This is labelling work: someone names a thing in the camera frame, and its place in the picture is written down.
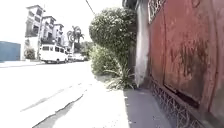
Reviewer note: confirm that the white car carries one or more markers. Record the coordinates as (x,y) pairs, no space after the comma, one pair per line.
(78,57)

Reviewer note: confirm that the white van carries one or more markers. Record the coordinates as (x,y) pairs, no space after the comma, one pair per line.
(50,55)

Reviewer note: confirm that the pale concrete pavement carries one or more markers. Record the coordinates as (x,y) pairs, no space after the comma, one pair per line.
(100,110)

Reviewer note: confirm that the tall pale building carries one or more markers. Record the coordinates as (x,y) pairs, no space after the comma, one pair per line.
(33,20)

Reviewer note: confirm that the blue wall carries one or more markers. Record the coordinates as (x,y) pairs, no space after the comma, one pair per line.
(10,51)

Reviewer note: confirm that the grey concrete road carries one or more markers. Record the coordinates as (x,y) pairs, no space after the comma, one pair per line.
(33,86)

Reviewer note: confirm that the large round green bush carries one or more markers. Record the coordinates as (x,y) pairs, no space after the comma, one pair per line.
(111,30)

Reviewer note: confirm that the spiky green plant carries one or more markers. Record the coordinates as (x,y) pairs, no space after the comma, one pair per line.
(123,80)

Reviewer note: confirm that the grey concrete pillar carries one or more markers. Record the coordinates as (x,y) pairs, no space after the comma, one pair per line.
(142,50)

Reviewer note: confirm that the palm tree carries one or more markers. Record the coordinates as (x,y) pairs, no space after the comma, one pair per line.
(75,34)

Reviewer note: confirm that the pale concrete sidewalk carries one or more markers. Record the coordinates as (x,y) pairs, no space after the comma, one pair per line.
(16,63)

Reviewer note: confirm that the red metal gate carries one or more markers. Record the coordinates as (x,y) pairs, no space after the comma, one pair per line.
(186,50)

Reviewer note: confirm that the low green bush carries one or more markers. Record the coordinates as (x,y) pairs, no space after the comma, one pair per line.
(101,60)

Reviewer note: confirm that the small bush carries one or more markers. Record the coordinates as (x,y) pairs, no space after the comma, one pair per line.
(29,53)

